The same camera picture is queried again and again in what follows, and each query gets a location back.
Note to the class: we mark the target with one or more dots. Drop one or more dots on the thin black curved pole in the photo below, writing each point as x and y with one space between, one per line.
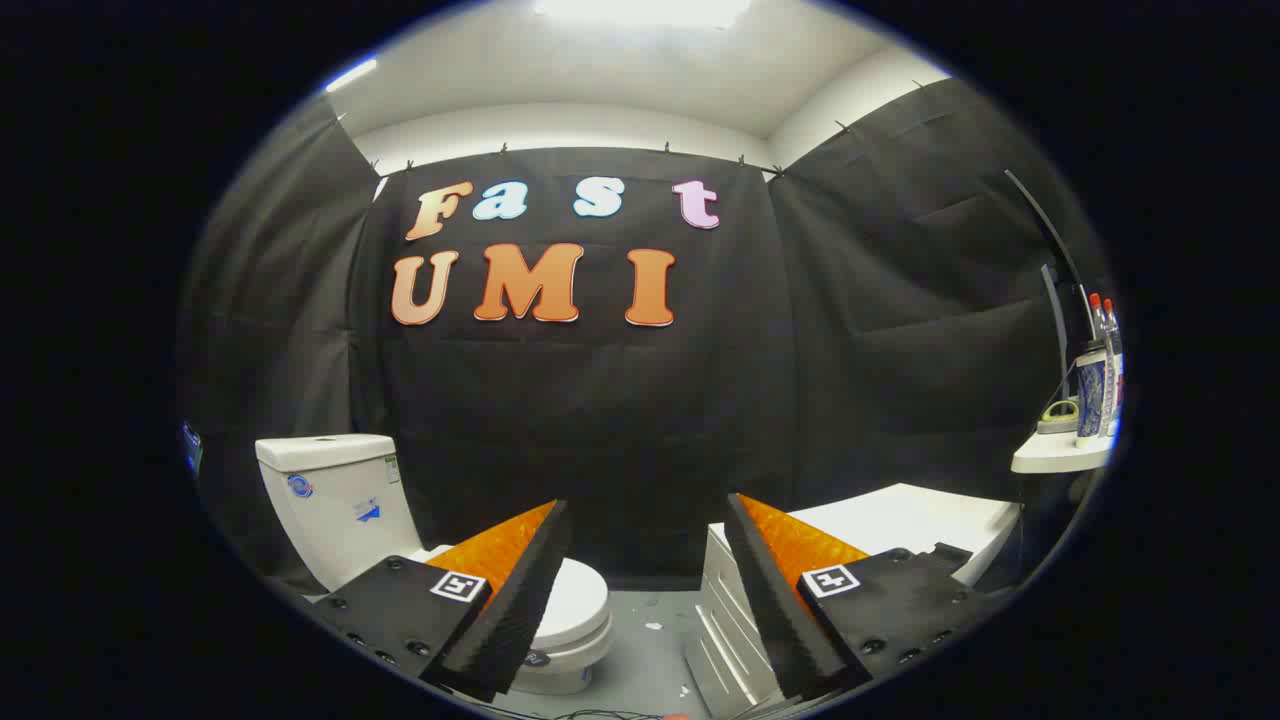
1050 235

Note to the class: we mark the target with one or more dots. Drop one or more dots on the grey upright bar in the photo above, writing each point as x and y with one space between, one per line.
1058 330

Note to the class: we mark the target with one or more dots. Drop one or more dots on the ceiling light panel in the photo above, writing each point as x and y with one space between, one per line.
640 10

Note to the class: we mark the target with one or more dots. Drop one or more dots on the ceiling light strip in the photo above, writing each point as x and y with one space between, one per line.
352 74

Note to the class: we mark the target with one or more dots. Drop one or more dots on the clear bottle with red cap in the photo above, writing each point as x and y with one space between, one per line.
1096 318
1112 370

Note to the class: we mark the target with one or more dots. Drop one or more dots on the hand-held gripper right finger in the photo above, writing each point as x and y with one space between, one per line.
775 600

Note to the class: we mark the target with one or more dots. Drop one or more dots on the black round lid lifter tab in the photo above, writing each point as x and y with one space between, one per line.
537 659

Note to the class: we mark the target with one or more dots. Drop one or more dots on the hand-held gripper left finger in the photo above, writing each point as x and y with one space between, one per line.
520 600

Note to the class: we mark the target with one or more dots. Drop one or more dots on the patterned blue white can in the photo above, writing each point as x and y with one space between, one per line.
1090 400

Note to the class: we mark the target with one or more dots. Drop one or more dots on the white toilet seat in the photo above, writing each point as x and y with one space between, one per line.
590 648

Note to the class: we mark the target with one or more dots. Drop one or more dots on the white ceramic toilet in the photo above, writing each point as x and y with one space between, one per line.
335 510

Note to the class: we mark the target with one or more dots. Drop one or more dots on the white drawer cabinet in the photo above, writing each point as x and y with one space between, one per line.
900 520

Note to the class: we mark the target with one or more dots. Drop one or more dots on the white toilet lid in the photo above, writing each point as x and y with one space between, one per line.
580 600

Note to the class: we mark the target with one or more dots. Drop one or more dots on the black backdrop cloth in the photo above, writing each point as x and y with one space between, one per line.
600 420

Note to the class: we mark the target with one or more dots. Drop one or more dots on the white wall shelf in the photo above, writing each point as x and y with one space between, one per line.
1060 455

